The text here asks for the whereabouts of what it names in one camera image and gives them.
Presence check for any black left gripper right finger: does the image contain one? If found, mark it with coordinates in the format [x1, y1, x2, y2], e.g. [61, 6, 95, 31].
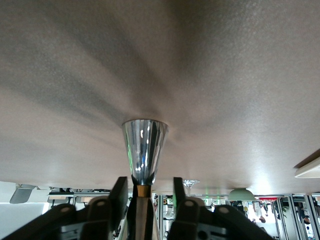
[169, 176, 273, 240]

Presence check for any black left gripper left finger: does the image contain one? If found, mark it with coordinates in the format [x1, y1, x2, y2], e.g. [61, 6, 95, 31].
[2, 176, 130, 240]

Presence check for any silver metal jigger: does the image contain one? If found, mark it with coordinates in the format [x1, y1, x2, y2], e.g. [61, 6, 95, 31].
[121, 118, 169, 240]

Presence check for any clear wine glass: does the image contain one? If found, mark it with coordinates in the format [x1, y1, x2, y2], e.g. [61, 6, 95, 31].
[182, 179, 201, 198]

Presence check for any green ceramic bowl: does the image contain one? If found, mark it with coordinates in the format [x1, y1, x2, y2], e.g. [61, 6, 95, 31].
[227, 188, 256, 202]

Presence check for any grey slanted background object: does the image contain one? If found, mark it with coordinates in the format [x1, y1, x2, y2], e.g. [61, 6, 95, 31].
[9, 184, 37, 205]

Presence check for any cream rabbit print tray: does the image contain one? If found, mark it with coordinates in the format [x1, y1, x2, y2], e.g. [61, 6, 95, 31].
[293, 148, 320, 179]

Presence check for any brown table cover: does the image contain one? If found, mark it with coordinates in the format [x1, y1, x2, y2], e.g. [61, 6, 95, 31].
[0, 0, 320, 196]

